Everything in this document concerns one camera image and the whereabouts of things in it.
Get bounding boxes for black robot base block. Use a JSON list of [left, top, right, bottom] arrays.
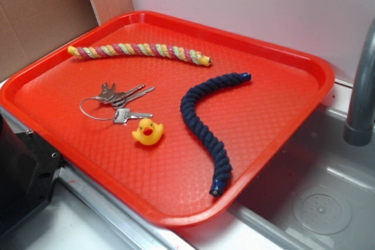
[[1, 116, 63, 238]]

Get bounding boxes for red plastic tray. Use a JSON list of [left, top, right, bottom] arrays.
[[1, 11, 335, 227]]

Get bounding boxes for yellow rubber duck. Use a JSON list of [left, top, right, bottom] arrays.
[[132, 118, 165, 146]]

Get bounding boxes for single silver key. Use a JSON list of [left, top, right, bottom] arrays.
[[114, 108, 153, 124]]

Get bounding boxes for silver key bunch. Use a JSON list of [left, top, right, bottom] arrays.
[[93, 83, 155, 109]]

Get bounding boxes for grey toy sink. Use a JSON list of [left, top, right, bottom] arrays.
[[1, 81, 374, 249]]

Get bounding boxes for brown cardboard panel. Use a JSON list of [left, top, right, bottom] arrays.
[[1, 0, 133, 80]]

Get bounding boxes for dark blue rope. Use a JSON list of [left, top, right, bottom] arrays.
[[180, 71, 253, 198]]

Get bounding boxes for multicolour braided rope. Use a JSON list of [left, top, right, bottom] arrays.
[[67, 43, 213, 67]]

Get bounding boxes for thin wire key ring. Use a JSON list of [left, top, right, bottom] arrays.
[[79, 97, 115, 121]]

